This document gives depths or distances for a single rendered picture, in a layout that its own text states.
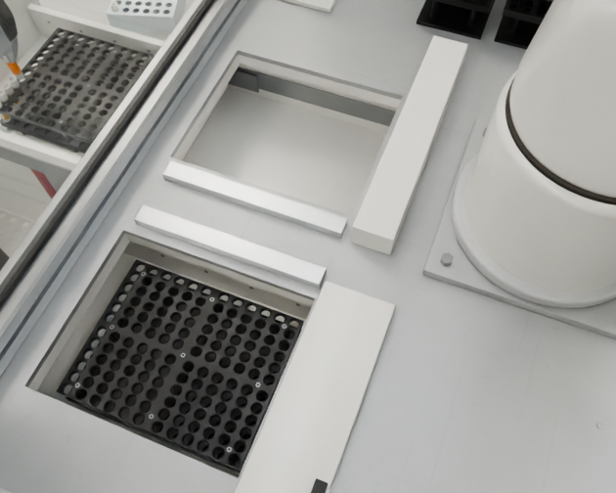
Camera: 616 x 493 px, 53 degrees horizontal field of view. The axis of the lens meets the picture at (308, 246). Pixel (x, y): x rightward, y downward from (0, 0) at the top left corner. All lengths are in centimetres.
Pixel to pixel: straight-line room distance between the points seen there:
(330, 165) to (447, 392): 41
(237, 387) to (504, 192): 35
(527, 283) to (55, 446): 50
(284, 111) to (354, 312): 43
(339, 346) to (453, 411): 13
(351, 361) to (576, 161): 28
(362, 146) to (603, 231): 45
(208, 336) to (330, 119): 41
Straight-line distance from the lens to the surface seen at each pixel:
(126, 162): 77
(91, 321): 83
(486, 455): 64
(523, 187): 58
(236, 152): 94
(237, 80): 100
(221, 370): 70
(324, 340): 64
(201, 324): 72
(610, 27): 48
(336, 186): 89
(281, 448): 61
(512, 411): 66
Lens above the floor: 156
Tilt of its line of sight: 61 degrees down
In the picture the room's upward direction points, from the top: 2 degrees counter-clockwise
